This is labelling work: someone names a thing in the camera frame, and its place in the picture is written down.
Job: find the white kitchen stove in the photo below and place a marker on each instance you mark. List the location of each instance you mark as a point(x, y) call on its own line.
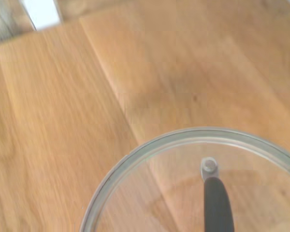
point(42, 13)

